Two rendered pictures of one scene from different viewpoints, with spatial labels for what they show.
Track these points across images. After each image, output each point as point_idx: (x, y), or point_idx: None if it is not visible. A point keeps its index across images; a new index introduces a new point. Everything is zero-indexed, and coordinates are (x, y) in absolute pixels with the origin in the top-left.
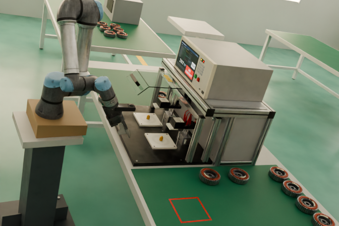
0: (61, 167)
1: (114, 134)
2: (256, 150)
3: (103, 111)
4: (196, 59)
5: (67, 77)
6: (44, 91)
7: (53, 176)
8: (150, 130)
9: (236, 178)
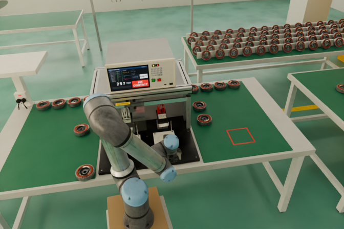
0: None
1: (152, 170)
2: None
3: (108, 178)
4: (145, 69)
5: (168, 168)
6: (142, 209)
7: None
8: (147, 144)
9: (205, 107)
